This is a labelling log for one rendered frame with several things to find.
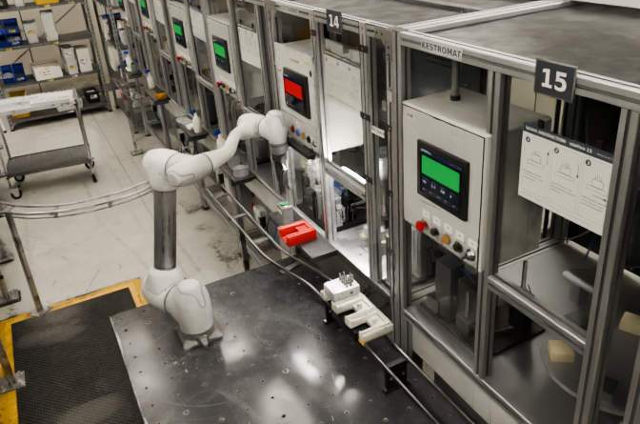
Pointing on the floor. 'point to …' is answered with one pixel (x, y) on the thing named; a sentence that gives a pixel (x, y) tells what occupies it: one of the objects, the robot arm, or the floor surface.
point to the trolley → (46, 160)
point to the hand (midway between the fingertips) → (282, 189)
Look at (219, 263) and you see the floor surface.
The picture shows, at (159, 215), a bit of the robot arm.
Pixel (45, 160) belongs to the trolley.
